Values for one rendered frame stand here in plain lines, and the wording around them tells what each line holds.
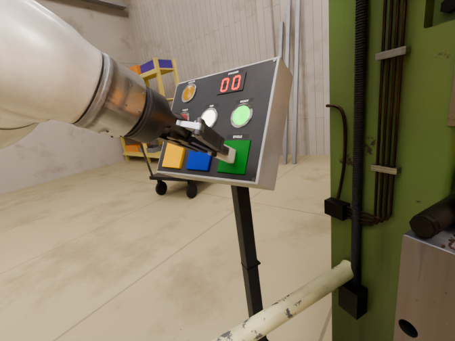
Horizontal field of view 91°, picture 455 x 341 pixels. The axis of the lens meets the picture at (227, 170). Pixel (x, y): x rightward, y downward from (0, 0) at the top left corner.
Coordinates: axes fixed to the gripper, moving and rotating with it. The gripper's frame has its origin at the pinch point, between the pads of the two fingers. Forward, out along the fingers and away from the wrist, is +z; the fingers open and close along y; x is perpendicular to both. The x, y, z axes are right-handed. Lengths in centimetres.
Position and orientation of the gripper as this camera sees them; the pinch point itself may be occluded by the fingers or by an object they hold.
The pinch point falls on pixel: (222, 151)
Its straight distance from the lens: 46.2
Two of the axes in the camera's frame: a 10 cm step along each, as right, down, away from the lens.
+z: 5.9, 2.2, 7.7
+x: 1.9, -9.7, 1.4
